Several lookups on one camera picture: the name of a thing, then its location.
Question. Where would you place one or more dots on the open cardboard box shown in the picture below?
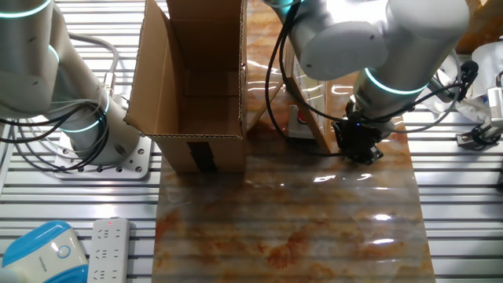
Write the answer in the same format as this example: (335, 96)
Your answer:
(157, 98)

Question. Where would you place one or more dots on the white power strip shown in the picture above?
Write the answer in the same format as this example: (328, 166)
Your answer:
(109, 251)

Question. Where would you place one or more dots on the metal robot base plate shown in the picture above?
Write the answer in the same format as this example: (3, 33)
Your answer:
(137, 161)

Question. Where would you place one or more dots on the brown box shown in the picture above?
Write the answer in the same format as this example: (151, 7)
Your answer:
(485, 23)

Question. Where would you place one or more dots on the blue white device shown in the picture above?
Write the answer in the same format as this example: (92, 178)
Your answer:
(39, 255)

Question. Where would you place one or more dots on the crumpled white tissue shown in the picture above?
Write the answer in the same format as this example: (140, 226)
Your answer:
(491, 59)

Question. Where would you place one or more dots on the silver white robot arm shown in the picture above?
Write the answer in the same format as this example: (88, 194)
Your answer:
(393, 39)

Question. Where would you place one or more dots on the wooden picture frame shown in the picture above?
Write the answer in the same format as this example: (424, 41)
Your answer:
(314, 114)

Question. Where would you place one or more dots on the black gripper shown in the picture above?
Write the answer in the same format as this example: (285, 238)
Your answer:
(357, 135)

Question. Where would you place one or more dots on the red emergency stop button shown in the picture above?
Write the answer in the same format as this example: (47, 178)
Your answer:
(296, 126)

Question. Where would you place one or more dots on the orange marble pattern mat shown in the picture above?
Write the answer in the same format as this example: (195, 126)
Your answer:
(294, 220)

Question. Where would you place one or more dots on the aluminium camera rail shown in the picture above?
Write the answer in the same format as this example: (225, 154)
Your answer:
(471, 137)

